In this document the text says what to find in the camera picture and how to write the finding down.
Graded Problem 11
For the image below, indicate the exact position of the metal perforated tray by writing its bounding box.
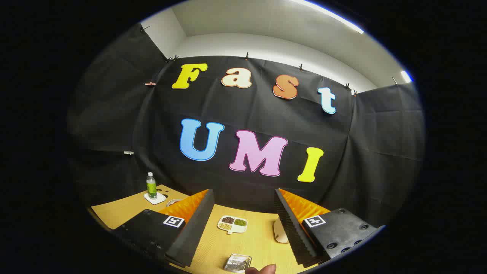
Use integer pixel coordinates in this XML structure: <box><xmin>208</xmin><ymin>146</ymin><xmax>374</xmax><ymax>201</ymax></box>
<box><xmin>224</xmin><ymin>253</ymin><xmax>252</xmax><ymax>274</ymax></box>

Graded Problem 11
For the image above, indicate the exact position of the white divided dish of beans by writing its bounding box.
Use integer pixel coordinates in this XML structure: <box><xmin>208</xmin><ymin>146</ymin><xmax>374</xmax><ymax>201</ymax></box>
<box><xmin>217</xmin><ymin>215</ymin><xmax>248</xmax><ymax>234</ymax></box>

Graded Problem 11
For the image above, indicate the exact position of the white square coaster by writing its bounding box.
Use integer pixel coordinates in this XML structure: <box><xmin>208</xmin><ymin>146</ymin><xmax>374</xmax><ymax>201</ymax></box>
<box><xmin>144</xmin><ymin>191</ymin><xmax>167</xmax><ymax>205</ymax></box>

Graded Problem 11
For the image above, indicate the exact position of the white toaster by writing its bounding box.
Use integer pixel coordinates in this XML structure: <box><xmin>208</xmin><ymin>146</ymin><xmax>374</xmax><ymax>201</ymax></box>
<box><xmin>273</xmin><ymin>219</ymin><xmax>290</xmax><ymax>244</ymax></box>

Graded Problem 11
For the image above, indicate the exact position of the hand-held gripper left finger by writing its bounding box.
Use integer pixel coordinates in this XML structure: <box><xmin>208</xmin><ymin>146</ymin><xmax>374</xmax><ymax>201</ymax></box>
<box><xmin>112</xmin><ymin>189</ymin><xmax>215</xmax><ymax>268</ymax></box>

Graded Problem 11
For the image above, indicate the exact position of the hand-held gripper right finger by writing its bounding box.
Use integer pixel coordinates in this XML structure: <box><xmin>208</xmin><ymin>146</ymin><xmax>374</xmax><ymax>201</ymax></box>
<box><xmin>274</xmin><ymin>188</ymin><xmax>387</xmax><ymax>267</ymax></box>

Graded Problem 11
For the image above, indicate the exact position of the long ceiling light strip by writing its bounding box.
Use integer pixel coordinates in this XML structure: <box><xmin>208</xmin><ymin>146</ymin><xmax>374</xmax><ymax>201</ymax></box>
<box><xmin>293</xmin><ymin>0</ymin><xmax>364</xmax><ymax>35</ymax></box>

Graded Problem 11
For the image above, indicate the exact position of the green drink bottle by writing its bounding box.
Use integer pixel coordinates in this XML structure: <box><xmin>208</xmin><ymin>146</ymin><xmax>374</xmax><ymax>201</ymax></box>
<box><xmin>146</xmin><ymin>172</ymin><xmax>158</xmax><ymax>199</ymax></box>

